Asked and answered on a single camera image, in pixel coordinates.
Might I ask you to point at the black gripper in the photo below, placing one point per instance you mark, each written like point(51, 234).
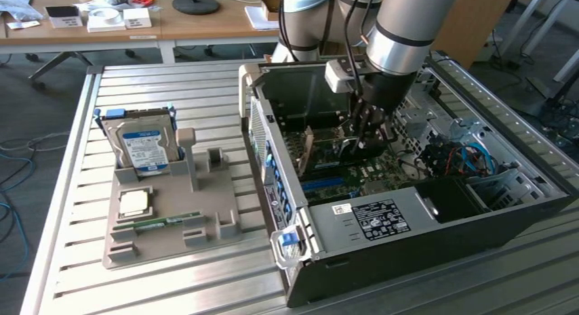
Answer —
point(388, 89)

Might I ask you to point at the graphics card with black cooler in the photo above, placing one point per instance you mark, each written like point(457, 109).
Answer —
point(323, 150)

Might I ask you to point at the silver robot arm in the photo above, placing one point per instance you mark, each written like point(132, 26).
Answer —
point(402, 30)

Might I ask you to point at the metal disk bay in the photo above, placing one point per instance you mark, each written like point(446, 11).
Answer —
point(418, 125)

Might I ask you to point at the green motherboard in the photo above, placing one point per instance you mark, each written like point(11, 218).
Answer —
point(380, 169)

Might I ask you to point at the blue expansion slot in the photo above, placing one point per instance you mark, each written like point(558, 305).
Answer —
point(320, 186)

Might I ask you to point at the white paper stack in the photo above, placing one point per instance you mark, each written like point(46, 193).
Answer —
point(258, 20)

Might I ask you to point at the brown cardboard box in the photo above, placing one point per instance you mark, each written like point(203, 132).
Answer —
point(271, 3)

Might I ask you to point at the grey power supply unit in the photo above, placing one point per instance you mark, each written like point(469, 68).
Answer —
point(330, 223)

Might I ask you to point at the wooden desk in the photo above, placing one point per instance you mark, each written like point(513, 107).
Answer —
point(203, 25)
point(46, 35)

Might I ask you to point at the black open PC case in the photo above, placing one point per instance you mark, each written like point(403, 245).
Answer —
point(407, 254)

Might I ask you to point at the black round lamp base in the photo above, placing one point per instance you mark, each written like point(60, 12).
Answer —
point(196, 6)

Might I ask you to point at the hard disk with blue caddy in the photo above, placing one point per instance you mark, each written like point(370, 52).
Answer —
point(142, 149)

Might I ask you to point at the grey plastic parts rack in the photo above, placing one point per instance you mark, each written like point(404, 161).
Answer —
point(172, 200)

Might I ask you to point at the plain white box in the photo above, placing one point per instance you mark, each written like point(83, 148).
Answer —
point(135, 18)

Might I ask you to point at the orange small item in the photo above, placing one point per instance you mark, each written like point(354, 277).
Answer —
point(142, 0)

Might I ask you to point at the flat white box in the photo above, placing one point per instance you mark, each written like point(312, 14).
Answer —
point(106, 27)

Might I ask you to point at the green RAM stick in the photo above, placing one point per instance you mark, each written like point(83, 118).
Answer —
point(154, 223)

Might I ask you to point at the silver CPU chip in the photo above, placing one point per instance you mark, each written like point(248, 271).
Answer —
point(135, 203)

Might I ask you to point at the white tape roll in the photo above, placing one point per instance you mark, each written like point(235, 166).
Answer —
point(104, 20)

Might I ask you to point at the white box with black top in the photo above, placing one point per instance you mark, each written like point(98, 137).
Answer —
point(66, 22)

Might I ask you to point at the white label card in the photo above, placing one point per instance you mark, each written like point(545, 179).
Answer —
point(23, 24)

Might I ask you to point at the clear plastic bag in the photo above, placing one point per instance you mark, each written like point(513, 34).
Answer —
point(18, 10)

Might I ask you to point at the light grey wrist camera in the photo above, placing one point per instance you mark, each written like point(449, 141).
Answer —
point(339, 78)

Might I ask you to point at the white table frame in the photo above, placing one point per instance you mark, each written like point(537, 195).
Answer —
point(566, 67)

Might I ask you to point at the grey metal drive bracket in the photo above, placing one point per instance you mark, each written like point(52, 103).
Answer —
point(511, 189)

